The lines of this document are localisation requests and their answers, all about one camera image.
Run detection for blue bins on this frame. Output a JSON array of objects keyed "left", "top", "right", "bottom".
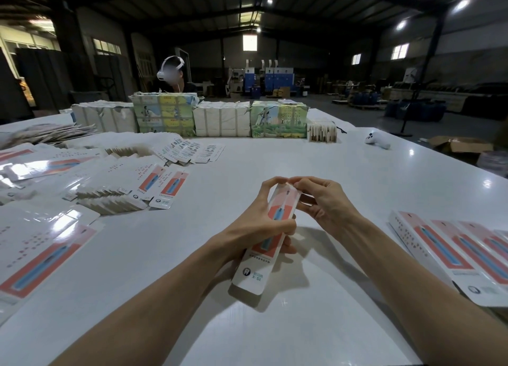
[{"left": 384, "top": 99, "right": 447, "bottom": 122}]

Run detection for white plastic bags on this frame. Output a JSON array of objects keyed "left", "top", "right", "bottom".
[{"left": 478, "top": 150, "right": 508, "bottom": 178}]

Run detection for green printed carton bundle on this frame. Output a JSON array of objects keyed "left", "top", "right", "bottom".
[{"left": 250, "top": 100, "right": 309, "bottom": 139}]

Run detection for small white object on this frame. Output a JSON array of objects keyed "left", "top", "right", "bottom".
[{"left": 365, "top": 129, "right": 392, "bottom": 150}]

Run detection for person's right hand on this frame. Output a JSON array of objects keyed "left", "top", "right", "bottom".
[{"left": 287, "top": 175, "right": 364, "bottom": 244}]

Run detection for black floor stand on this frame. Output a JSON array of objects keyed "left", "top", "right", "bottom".
[{"left": 393, "top": 29, "right": 444, "bottom": 136}]

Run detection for blue machine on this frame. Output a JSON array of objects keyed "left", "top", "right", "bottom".
[{"left": 243, "top": 60, "right": 295, "bottom": 95}]

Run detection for green yellow carton bundle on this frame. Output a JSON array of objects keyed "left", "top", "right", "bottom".
[{"left": 130, "top": 92, "right": 199, "bottom": 138}]

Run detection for white headset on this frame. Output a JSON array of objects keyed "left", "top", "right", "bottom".
[{"left": 156, "top": 56, "right": 186, "bottom": 84}]

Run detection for open cardboard box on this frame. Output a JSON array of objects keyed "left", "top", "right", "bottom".
[{"left": 429, "top": 135, "right": 495, "bottom": 164}]

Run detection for person's left hand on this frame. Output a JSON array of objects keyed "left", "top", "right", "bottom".
[{"left": 210, "top": 176, "right": 298, "bottom": 266}]

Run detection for row of white cartons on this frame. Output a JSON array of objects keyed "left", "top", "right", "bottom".
[
  {"left": 194, "top": 100, "right": 252, "bottom": 138},
  {"left": 70, "top": 100, "right": 138, "bottom": 134}
]

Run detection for small beige card stack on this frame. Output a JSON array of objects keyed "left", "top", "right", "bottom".
[{"left": 307, "top": 121, "right": 338, "bottom": 144}]

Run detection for white toothbrush carton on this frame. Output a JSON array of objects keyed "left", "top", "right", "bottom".
[{"left": 232, "top": 182, "right": 301, "bottom": 296}]

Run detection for grey crate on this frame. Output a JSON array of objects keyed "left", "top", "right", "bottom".
[{"left": 70, "top": 91, "right": 111, "bottom": 104}]

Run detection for pile of grey flat sheets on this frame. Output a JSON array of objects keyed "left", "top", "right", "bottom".
[{"left": 0, "top": 124, "right": 96, "bottom": 150}]

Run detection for pile of carton blanks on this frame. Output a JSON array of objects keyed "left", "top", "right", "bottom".
[{"left": 0, "top": 133, "right": 225, "bottom": 327}]

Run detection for dark grey cabinet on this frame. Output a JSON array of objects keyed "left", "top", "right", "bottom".
[{"left": 16, "top": 48, "right": 72, "bottom": 113}]

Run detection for person's right forearm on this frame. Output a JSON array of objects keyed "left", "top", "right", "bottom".
[{"left": 341, "top": 219, "right": 508, "bottom": 366}]

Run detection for person's left forearm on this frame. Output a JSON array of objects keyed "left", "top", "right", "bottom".
[{"left": 51, "top": 239, "right": 239, "bottom": 366}]

